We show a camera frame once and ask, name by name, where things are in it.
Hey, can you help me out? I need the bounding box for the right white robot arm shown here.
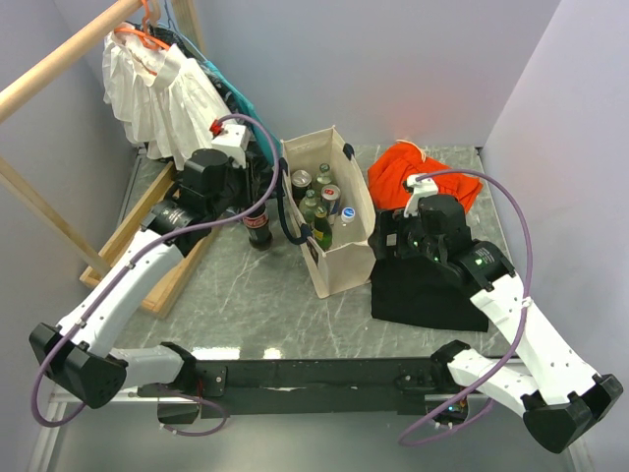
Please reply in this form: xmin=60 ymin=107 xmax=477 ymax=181
xmin=370 ymin=195 xmax=623 ymax=453

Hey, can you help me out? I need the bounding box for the orange clothes hanger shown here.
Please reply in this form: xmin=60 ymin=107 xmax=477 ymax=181
xmin=114 ymin=0 xmax=170 ymax=77

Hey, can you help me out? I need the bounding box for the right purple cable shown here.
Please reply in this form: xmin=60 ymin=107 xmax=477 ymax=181
xmin=396 ymin=168 xmax=534 ymax=447

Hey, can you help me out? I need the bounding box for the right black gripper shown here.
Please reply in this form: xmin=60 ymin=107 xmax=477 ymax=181
xmin=368 ymin=206 xmax=444 ymax=264

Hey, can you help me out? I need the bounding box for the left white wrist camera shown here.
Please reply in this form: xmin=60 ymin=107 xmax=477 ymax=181
xmin=209 ymin=121 xmax=251 ymax=168

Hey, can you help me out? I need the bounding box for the pocari sweat plastic bottle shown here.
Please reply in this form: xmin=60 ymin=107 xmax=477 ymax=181
xmin=340 ymin=206 xmax=356 ymax=226

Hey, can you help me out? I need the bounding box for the black cloth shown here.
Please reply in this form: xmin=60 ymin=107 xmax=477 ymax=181
xmin=371 ymin=258 xmax=488 ymax=332

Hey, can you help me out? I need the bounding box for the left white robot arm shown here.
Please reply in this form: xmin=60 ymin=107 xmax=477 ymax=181
xmin=29 ymin=149 xmax=281 ymax=409

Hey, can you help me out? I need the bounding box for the cream canvas tote bag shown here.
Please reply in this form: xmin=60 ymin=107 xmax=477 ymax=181
xmin=281 ymin=127 xmax=375 ymax=298

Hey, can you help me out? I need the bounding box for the wooden tray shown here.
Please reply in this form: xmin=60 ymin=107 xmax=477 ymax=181
xmin=80 ymin=162 xmax=220 ymax=319

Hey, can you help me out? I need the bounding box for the white ruffled garment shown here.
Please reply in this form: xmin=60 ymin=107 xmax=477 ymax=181
xmin=102 ymin=32 xmax=230 ymax=170

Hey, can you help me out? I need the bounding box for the wooden clothes rail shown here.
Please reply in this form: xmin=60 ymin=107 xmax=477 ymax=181
xmin=0 ymin=0 xmax=204 ymax=276

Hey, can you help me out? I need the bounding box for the coca-cola glass bottle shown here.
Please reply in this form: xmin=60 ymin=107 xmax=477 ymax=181
xmin=243 ymin=204 xmax=273 ymax=251

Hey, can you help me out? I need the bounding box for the green glass bottle gold cap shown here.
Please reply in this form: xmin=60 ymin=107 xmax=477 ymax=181
xmin=313 ymin=206 xmax=332 ymax=251

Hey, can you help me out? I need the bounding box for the teal garment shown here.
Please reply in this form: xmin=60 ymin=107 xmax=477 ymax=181
xmin=201 ymin=60 xmax=281 ymax=164

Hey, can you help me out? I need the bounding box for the dark floral garment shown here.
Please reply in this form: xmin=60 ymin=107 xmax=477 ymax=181
xmin=136 ymin=27 xmax=254 ymax=159

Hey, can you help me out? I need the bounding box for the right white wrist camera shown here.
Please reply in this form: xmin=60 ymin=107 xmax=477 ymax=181
xmin=403 ymin=174 xmax=438 ymax=218

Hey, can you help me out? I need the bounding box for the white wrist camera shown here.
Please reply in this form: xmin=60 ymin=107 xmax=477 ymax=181
xmin=209 ymin=121 xmax=251 ymax=168
xmin=403 ymin=174 xmax=438 ymax=218

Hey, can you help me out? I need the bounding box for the dark soda can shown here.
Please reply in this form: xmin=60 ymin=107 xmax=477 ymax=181
xmin=291 ymin=169 xmax=312 ymax=204

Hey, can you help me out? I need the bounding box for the far clear glass bottle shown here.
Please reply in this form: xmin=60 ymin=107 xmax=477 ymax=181
xmin=314 ymin=162 xmax=333 ymax=192

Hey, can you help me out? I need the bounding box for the orange cloth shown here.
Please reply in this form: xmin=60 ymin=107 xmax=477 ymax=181
xmin=368 ymin=140 xmax=483 ymax=211

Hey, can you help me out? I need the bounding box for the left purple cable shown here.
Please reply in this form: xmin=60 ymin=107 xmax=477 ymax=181
xmin=29 ymin=113 xmax=281 ymax=438

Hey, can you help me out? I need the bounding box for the red bull can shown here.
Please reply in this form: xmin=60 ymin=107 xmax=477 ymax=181
xmin=320 ymin=184 xmax=341 ymax=216

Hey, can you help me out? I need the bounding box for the purple cable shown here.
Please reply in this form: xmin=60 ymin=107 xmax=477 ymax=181
xmin=29 ymin=113 xmax=281 ymax=438
xmin=396 ymin=168 xmax=534 ymax=447

